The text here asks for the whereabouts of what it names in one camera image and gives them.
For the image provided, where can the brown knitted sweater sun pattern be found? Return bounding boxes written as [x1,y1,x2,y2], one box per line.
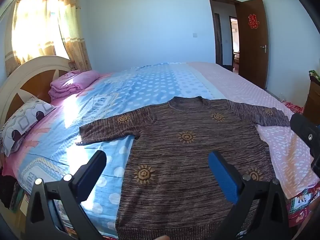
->
[76,96,294,240]

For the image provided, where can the folded pink quilt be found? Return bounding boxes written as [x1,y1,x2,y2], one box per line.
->
[48,70,100,100]

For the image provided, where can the dark cloth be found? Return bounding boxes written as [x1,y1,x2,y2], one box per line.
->
[0,174,25,213]

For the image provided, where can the blue polka dot blanket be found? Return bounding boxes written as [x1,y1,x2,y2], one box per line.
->
[4,62,225,239]

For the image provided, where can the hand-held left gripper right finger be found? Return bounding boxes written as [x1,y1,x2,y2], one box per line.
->
[208,151,293,240]

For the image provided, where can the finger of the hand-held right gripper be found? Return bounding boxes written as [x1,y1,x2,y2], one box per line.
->
[290,113,320,155]

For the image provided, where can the wooden cabinet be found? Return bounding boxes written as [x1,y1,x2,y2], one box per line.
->
[304,70,320,125]

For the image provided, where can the brown wooden door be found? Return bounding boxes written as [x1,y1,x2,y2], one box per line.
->
[235,0,269,90]

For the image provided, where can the red paper door decoration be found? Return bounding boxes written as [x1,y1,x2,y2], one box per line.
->
[248,14,259,28]

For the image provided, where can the brown door frame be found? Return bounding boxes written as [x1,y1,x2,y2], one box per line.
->
[208,0,243,72]

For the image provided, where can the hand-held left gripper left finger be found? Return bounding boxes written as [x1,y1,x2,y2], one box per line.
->
[25,150,108,240]

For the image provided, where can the pink dotted bed sheet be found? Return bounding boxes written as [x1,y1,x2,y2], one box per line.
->
[187,62,317,200]

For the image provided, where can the red patterned blanket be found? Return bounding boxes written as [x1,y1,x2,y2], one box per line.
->
[282,100,320,228]

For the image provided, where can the yellow patterned curtain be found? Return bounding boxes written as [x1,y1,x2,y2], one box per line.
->
[5,0,92,77]

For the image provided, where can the patterned white pillow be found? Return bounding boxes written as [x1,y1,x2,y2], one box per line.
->
[0,96,57,157]

